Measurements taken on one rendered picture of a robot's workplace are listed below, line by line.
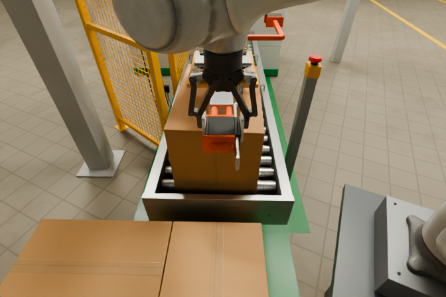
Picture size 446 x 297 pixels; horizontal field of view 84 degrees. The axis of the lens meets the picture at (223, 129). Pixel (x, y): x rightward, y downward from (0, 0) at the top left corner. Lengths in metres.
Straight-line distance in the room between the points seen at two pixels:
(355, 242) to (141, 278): 0.78
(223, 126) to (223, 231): 0.68
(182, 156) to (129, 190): 1.05
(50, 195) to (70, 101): 0.79
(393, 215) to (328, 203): 1.07
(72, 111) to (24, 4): 0.65
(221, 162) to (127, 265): 0.55
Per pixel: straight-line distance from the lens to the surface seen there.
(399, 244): 0.96
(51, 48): 1.75
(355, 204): 1.11
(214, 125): 0.58
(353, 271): 0.97
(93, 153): 2.18
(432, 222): 0.89
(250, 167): 1.11
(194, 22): 0.24
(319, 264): 1.79
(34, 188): 2.45
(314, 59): 1.42
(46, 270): 1.30
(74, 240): 1.31
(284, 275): 1.71
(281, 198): 1.21
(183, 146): 1.05
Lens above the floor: 1.58
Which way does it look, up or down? 40 degrees down
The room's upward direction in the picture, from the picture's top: straight up
